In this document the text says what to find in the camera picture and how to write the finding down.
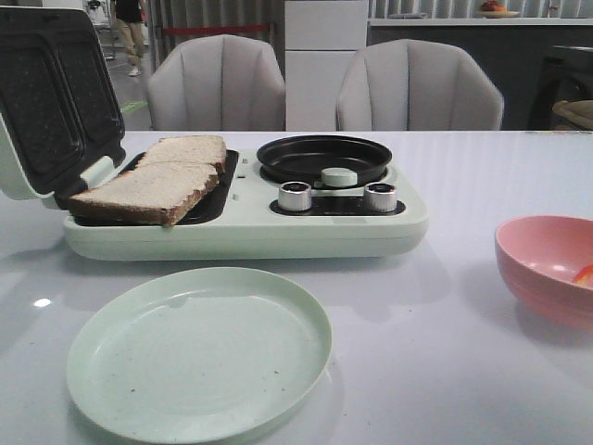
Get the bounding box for right beige armchair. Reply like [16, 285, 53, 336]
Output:
[335, 39, 504, 131]

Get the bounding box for shrimp pieces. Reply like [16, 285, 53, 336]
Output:
[572, 264, 593, 287]

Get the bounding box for left silver control knob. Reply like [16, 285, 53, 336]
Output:
[277, 181, 312, 212]

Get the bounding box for walking person in background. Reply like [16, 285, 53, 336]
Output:
[111, 0, 146, 77]

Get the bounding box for dark kitchen counter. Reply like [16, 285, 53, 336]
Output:
[367, 18, 592, 130]

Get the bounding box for left beige armchair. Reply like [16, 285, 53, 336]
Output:
[147, 34, 285, 132]

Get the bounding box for black round frying pan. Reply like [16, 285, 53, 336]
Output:
[257, 134, 392, 188]

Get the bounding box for light green round plate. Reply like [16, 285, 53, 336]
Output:
[67, 267, 333, 444]

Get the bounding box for right silver control knob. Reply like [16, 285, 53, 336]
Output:
[362, 182, 397, 213]

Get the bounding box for green breakfast maker lid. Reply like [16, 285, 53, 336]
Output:
[1, 6, 126, 210]

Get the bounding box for green breakfast maker base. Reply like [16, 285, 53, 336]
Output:
[64, 150, 429, 261]

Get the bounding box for fruit bowl on counter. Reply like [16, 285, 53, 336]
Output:
[477, 0, 519, 19]

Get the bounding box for silver control knob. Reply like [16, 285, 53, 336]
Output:
[277, 181, 312, 212]
[362, 182, 397, 213]

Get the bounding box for green pan handle knob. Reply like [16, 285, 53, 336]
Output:
[321, 167, 358, 188]

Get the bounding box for red belt stanchion barrier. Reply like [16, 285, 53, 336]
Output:
[161, 23, 271, 35]

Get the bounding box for white bread slice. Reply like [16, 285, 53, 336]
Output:
[136, 135, 227, 173]
[69, 161, 219, 226]

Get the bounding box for beige armchair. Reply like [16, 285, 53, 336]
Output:
[147, 34, 285, 132]
[335, 39, 504, 131]

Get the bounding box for pink bowl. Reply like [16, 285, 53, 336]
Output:
[495, 215, 592, 331]

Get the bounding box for white refrigerator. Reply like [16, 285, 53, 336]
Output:
[284, 1, 369, 131]

